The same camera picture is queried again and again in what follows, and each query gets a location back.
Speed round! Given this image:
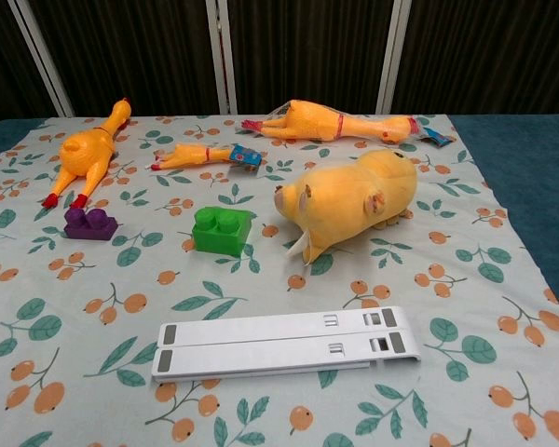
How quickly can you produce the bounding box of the white folding laptop stand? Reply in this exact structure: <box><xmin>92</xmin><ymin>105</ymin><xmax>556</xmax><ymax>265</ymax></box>
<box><xmin>150</xmin><ymin>305</ymin><xmax>423</xmax><ymax>385</ymax></box>

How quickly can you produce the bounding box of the purple toy brick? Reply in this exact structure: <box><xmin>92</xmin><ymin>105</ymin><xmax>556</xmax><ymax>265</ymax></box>
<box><xmin>63</xmin><ymin>207</ymin><xmax>123</xmax><ymax>242</ymax></box>

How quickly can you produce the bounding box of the dark ribbed screen panel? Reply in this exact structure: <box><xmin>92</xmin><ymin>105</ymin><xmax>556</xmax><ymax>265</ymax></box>
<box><xmin>392</xmin><ymin>0</ymin><xmax>559</xmax><ymax>115</ymax></box>
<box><xmin>0</xmin><ymin>0</ymin><xmax>62</xmax><ymax>129</ymax></box>
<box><xmin>226</xmin><ymin>0</ymin><xmax>395</xmax><ymax>115</ymax></box>
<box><xmin>27</xmin><ymin>0</ymin><xmax>225</xmax><ymax>117</ymax></box>

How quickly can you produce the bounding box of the large yellow rubber chicken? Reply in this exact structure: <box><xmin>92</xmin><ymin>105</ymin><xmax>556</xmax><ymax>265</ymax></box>
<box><xmin>41</xmin><ymin>97</ymin><xmax>134</xmax><ymax>210</ymax></box>

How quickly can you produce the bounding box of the yellow plush pig toy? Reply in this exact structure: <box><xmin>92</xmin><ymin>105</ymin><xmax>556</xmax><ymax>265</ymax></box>
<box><xmin>273</xmin><ymin>148</ymin><xmax>419</xmax><ymax>268</ymax></box>

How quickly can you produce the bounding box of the green toy brick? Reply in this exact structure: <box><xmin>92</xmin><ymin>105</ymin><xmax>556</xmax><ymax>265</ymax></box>
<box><xmin>190</xmin><ymin>205</ymin><xmax>254</xmax><ymax>259</ymax></box>

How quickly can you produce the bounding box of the small rubber chicken with tag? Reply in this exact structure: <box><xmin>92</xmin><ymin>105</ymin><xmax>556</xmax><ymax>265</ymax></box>
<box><xmin>149</xmin><ymin>141</ymin><xmax>264</xmax><ymax>175</ymax></box>

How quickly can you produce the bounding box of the floral tablecloth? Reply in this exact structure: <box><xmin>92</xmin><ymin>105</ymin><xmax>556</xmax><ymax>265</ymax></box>
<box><xmin>0</xmin><ymin>114</ymin><xmax>559</xmax><ymax>447</ymax></box>

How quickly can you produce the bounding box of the bagged yellow rubber chicken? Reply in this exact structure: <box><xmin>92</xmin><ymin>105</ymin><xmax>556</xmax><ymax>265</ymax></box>
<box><xmin>239</xmin><ymin>98</ymin><xmax>457</xmax><ymax>148</ymax></box>

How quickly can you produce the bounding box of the white screen frame post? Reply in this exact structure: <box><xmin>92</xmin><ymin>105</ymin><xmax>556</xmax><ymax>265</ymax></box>
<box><xmin>374</xmin><ymin>0</ymin><xmax>412</xmax><ymax>115</ymax></box>
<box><xmin>10</xmin><ymin>0</ymin><xmax>76</xmax><ymax>118</ymax></box>
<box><xmin>204</xmin><ymin>0</ymin><xmax>239</xmax><ymax>115</ymax></box>

